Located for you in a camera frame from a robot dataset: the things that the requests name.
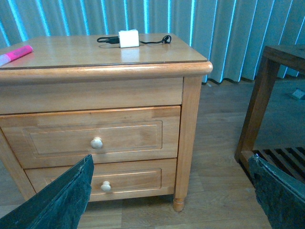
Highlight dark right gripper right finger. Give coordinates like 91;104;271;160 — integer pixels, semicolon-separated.
248;155;305;229

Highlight black usb cable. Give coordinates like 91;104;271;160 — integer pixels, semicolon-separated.
96;35;173;45

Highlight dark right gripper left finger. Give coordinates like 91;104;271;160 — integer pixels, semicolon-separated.
0;155;94;229

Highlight floor power outlet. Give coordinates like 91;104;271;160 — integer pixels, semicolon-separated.
291;88;305;100

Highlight dark wooden side table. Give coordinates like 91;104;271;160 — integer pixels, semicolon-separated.
234;44;305;182

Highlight wooden drawer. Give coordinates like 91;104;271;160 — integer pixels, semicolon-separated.
0;106;181;169
24;157;178;202

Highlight white charger block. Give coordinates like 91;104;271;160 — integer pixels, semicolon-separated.
118;29;139;48

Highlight pale pleated curtain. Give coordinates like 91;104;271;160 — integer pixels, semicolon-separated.
0;0;305;82

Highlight wooden nightstand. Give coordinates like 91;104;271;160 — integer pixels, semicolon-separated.
0;34;213;212

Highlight pink highlighter marker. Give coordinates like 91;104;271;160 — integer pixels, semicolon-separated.
0;45;33;66

